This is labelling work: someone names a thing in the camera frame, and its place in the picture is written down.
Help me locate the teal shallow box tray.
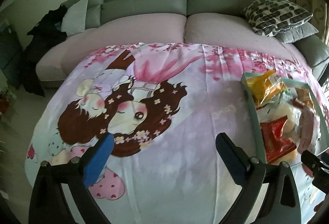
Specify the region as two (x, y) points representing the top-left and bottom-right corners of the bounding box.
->
(241, 71), (329, 165)

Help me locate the black clothing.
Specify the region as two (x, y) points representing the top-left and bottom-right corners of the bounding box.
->
(21, 5), (68, 97)

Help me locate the dark teal furniture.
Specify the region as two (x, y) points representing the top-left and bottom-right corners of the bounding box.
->
(0, 26), (23, 88)

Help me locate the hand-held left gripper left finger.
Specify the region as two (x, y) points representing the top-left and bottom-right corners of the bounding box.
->
(29, 133), (114, 224)

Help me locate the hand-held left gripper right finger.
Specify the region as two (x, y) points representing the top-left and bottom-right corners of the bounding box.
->
(215, 133), (301, 224)

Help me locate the yellow snack packet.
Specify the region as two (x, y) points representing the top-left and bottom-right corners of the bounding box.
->
(245, 70), (279, 108)

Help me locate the black and cream patterned pillow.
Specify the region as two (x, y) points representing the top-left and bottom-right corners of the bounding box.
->
(242, 0), (313, 36)

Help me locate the clear bag of white buns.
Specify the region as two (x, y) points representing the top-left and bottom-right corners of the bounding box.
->
(257, 93), (304, 137)

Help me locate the red foil snack packet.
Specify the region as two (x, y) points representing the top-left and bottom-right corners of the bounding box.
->
(259, 116), (297, 163)

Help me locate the pink printed blanket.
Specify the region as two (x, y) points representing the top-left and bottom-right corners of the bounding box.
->
(24, 42), (329, 224)

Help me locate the pink ribbed sofa cover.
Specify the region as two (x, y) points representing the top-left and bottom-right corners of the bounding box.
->
(36, 12), (313, 88)

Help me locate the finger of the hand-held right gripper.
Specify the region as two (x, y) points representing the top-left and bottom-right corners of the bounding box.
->
(301, 150), (329, 170)

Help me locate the light grey pillow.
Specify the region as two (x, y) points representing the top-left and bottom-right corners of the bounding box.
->
(61, 0), (89, 37)

